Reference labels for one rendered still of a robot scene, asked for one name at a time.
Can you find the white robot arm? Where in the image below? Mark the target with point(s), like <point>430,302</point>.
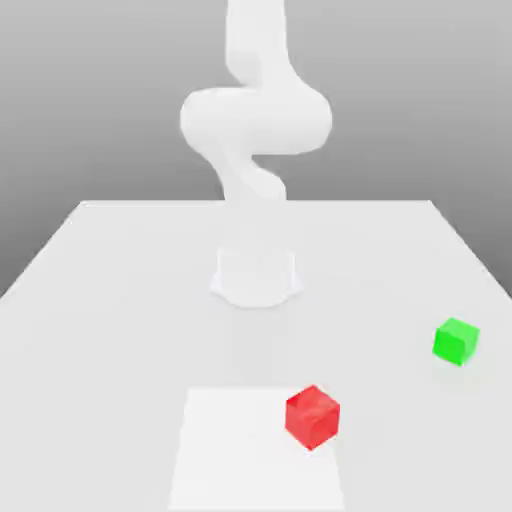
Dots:
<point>256,120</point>

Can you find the small red cube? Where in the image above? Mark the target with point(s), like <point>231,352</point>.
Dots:
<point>312,418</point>

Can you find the small green cube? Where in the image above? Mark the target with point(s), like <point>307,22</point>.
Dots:
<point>456,341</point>

